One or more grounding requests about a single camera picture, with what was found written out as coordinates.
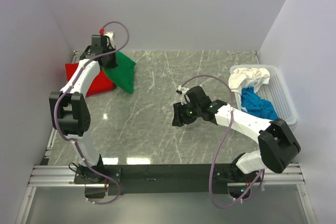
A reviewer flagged aluminium frame rail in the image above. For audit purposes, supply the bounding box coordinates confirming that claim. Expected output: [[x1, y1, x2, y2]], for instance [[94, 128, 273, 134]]
[[27, 163, 306, 187]]

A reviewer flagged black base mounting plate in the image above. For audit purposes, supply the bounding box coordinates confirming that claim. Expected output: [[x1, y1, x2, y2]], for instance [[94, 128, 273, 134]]
[[73, 163, 260, 200]]

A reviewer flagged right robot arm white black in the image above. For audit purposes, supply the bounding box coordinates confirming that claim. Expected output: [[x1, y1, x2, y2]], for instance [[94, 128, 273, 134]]
[[172, 86, 301, 182]]

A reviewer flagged green t shirt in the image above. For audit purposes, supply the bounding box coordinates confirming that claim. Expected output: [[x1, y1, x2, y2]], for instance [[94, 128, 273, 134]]
[[104, 51, 136, 94]]

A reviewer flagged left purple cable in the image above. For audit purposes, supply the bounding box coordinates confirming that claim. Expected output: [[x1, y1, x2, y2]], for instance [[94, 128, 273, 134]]
[[54, 21, 130, 205]]

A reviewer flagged white crumpled t shirt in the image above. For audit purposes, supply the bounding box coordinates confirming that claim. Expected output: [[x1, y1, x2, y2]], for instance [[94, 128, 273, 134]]
[[228, 68, 270, 94]]

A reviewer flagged purple cable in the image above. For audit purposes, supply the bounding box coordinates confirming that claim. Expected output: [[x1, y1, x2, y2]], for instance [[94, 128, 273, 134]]
[[54, 21, 130, 205], [180, 75, 265, 209]]

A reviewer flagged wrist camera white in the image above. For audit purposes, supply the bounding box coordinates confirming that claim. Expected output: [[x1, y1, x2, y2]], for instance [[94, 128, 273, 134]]
[[99, 28, 115, 48], [176, 85, 189, 104]]

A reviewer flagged white plastic basket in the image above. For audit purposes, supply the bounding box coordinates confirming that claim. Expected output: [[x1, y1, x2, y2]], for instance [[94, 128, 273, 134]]
[[230, 65, 298, 125]]

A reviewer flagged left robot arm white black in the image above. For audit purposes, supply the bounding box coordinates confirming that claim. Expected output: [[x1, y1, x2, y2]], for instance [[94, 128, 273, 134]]
[[49, 29, 118, 183]]

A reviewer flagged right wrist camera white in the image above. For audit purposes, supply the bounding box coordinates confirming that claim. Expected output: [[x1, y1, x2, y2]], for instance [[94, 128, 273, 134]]
[[176, 85, 189, 104]]

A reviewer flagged folded red t shirt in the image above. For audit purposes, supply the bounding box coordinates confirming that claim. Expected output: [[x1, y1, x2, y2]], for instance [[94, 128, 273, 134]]
[[65, 63, 115, 97]]

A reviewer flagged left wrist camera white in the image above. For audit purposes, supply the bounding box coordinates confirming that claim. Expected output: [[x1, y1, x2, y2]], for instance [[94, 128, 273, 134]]
[[99, 28, 115, 48]]

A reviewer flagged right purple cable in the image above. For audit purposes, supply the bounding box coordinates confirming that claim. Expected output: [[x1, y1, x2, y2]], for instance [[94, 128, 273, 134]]
[[180, 75, 265, 209]]

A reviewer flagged blue crumpled t shirt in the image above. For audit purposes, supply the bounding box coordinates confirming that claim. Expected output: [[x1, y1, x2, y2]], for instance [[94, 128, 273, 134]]
[[241, 87, 278, 121]]

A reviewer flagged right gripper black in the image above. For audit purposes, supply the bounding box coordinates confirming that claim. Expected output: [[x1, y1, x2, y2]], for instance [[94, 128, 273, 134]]
[[172, 100, 202, 127]]

